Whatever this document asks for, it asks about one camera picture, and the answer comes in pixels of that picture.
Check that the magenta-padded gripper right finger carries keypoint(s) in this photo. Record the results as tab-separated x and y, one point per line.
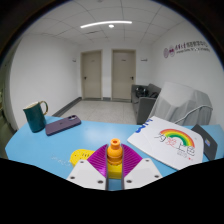
131	166

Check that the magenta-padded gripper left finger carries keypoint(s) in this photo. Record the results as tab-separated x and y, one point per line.
96	166

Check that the yellow power strip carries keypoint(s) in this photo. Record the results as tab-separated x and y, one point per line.
80	156

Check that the white rainbow-printed mouse pad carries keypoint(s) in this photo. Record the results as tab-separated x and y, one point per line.
166	143

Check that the purple smartphone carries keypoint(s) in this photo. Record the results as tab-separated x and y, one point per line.
62	125

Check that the grey sofa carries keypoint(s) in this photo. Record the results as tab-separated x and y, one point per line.
143	106

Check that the grey cloth-covered furniture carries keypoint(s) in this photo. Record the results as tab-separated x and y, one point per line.
183	100

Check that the white bent tube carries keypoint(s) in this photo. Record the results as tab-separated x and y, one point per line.
196	108

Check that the beige door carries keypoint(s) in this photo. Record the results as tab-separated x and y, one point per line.
123	75
91	75

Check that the round ceiling light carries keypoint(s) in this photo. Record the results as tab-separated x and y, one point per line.
111	26

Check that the long ceiling light strip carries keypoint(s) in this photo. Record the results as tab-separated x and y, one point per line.
106	23

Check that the wall logo sign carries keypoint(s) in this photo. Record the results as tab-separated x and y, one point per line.
168	52

